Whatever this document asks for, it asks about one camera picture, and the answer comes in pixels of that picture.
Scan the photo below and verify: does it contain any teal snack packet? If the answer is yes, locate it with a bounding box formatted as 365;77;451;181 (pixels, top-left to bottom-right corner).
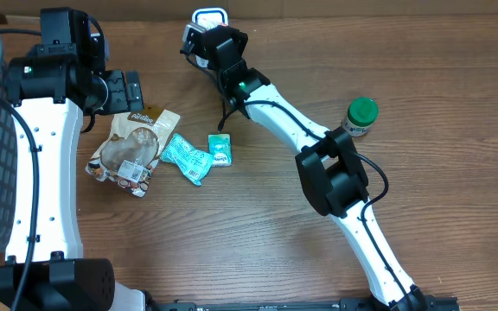
160;133;213;187

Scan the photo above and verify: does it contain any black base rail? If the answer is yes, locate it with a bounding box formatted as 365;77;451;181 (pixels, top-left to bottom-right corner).
149;295;462;311

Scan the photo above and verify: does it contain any brown cookie bag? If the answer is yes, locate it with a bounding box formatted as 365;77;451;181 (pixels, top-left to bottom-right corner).
86;107;181;198

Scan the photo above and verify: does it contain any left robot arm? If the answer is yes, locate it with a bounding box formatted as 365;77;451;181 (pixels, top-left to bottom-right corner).
0;8;152;310

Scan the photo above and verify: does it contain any green lid seasoning jar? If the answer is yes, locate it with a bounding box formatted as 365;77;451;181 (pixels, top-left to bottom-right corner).
342;97;380;137

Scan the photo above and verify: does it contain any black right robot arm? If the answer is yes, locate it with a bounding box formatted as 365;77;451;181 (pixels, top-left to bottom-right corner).
182;22;427;310

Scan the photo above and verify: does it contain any small green white sachet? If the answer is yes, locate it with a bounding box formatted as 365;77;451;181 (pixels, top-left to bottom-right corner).
208;134;233;167

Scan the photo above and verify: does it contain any white barcode scanner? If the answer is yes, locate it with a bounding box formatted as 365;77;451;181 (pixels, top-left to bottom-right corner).
191;7;229;68

